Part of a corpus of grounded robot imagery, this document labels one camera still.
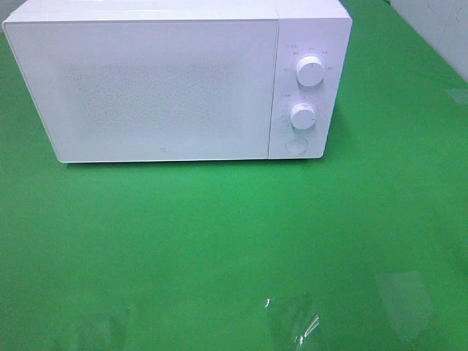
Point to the white microwave knob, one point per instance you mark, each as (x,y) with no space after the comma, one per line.
(303,116)
(310,70)

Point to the white microwave oven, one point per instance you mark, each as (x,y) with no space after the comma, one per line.
(304,27)

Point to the round microwave door button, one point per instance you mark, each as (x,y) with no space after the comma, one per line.
(297,146)

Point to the white microwave door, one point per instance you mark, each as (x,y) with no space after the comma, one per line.
(133,91)

